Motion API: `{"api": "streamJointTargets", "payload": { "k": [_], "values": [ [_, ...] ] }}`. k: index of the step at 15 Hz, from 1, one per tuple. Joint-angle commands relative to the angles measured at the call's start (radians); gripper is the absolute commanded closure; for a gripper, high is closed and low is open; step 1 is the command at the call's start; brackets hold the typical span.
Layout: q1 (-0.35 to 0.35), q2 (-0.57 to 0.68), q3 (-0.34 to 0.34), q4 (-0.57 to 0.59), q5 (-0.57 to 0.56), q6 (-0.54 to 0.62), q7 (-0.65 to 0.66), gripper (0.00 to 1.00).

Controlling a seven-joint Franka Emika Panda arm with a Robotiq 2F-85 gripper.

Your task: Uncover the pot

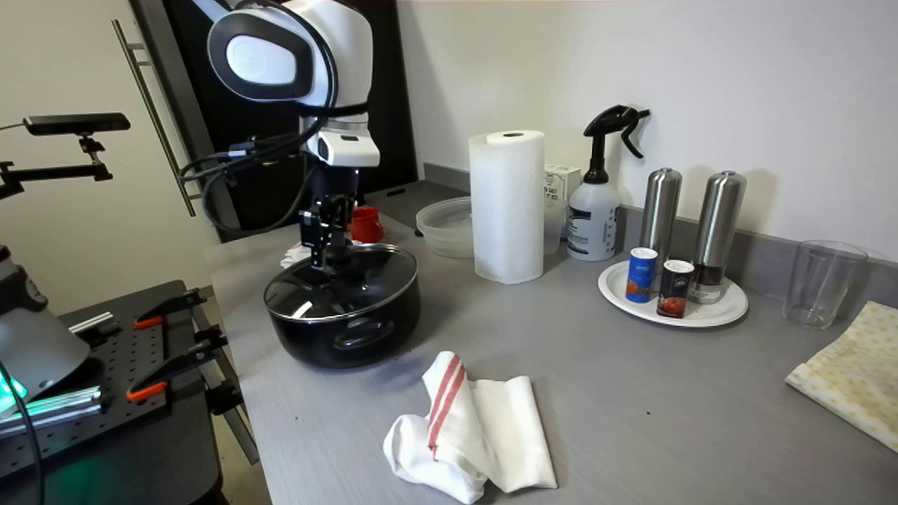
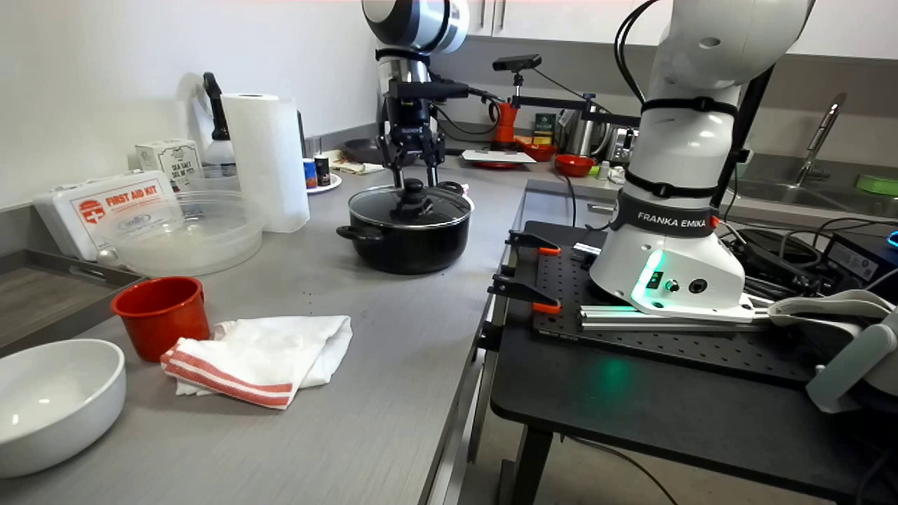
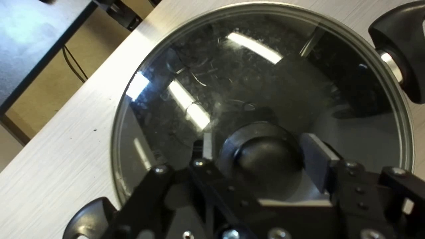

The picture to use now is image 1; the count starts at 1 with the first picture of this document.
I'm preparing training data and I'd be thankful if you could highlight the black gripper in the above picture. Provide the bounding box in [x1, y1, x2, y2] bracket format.
[297, 165, 364, 274]

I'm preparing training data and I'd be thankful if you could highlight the glass lid with black knob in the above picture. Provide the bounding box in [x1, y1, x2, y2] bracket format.
[265, 237, 422, 324]

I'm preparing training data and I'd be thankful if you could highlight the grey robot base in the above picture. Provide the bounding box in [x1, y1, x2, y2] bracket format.
[0, 243, 92, 403]

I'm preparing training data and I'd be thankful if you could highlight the black cooking pot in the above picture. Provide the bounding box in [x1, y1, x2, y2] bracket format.
[262, 243, 425, 369]

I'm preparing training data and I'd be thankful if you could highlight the plain white cloth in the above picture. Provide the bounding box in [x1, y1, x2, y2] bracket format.
[277, 240, 317, 273]

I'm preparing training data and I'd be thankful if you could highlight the red cup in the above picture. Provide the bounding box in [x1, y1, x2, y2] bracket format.
[348, 205, 387, 246]

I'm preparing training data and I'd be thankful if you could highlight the clear plastic container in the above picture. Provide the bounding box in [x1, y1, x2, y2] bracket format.
[414, 194, 478, 261]

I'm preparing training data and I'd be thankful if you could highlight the white paper towel roll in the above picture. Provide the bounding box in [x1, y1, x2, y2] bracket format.
[466, 125, 551, 285]

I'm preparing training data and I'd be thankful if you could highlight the white towel with red stripe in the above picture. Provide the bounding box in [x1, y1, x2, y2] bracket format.
[383, 347, 561, 505]

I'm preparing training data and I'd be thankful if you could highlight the spray bottle with black trigger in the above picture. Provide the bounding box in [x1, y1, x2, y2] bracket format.
[561, 104, 654, 264]

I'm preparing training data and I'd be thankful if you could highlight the black perforated mounting board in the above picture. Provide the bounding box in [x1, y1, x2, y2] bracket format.
[0, 277, 247, 505]

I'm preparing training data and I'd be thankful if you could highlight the blue spice jar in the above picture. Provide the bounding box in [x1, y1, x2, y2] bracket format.
[624, 243, 662, 306]

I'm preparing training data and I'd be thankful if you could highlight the silver bar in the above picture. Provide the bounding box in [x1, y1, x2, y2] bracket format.
[0, 383, 106, 431]

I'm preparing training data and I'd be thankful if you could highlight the short steel grinder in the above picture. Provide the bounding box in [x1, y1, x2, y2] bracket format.
[637, 165, 684, 270]

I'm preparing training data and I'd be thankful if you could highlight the red spice jar black lid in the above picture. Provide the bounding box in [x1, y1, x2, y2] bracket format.
[658, 257, 698, 322]

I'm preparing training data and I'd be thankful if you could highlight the tall steel grinder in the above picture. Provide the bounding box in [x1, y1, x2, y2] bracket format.
[693, 167, 749, 302]

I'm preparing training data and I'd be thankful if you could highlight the white round plate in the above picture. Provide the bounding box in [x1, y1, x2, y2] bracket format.
[595, 257, 752, 330]

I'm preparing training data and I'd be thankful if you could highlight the clear drinking glass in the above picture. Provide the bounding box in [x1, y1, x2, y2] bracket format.
[787, 237, 875, 330]

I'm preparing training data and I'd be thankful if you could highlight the cream patterned cloth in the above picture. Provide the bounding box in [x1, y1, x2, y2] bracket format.
[783, 301, 898, 456]

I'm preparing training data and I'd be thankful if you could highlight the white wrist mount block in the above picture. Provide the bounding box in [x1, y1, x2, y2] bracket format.
[307, 125, 386, 172]

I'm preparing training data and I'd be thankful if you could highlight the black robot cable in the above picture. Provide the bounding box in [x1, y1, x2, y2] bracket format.
[181, 99, 370, 236]

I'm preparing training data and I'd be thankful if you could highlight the small orange handled clamp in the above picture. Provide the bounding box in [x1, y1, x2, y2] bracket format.
[133, 282, 217, 334]

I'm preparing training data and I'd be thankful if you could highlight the large orange handled clamp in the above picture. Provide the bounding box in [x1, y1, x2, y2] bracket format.
[125, 322, 231, 406]

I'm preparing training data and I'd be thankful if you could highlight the black bar camera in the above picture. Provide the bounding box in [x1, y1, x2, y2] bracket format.
[24, 108, 136, 141]

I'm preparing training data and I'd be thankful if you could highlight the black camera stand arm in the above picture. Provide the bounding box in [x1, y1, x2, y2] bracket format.
[0, 134, 116, 202]

